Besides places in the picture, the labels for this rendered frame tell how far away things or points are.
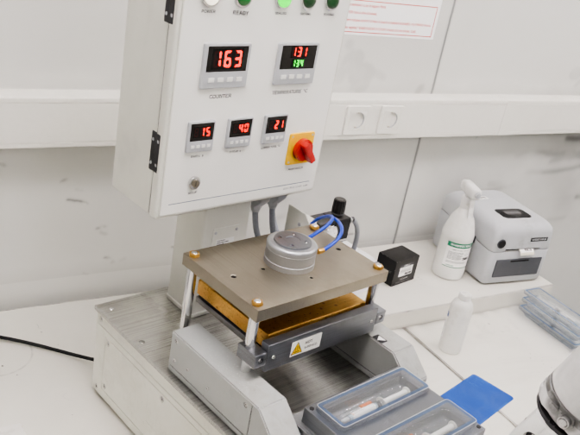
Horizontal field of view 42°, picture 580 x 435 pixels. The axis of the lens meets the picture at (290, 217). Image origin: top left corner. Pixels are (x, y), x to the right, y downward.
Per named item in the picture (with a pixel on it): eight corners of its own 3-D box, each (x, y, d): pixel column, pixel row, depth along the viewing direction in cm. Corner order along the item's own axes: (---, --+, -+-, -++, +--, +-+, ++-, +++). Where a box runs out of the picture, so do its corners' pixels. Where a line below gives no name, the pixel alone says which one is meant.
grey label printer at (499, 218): (428, 242, 211) (444, 186, 205) (484, 240, 220) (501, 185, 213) (482, 288, 192) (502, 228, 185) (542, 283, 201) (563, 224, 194)
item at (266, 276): (154, 285, 122) (162, 211, 117) (296, 249, 143) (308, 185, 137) (248, 366, 107) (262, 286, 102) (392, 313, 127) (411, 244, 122)
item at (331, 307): (195, 300, 120) (203, 248, 116) (298, 272, 135) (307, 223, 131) (264, 358, 109) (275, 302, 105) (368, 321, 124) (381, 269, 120)
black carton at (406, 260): (372, 275, 188) (378, 251, 185) (395, 268, 194) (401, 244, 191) (390, 286, 184) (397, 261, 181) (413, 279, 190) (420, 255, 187)
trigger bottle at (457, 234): (426, 264, 199) (450, 176, 189) (455, 266, 201) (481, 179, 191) (438, 281, 191) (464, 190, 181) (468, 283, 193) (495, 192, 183)
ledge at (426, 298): (215, 281, 181) (217, 264, 179) (471, 247, 225) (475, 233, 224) (278, 352, 159) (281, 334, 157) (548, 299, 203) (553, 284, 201)
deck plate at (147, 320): (94, 308, 131) (94, 304, 130) (251, 268, 154) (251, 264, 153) (264, 477, 101) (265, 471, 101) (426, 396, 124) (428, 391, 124)
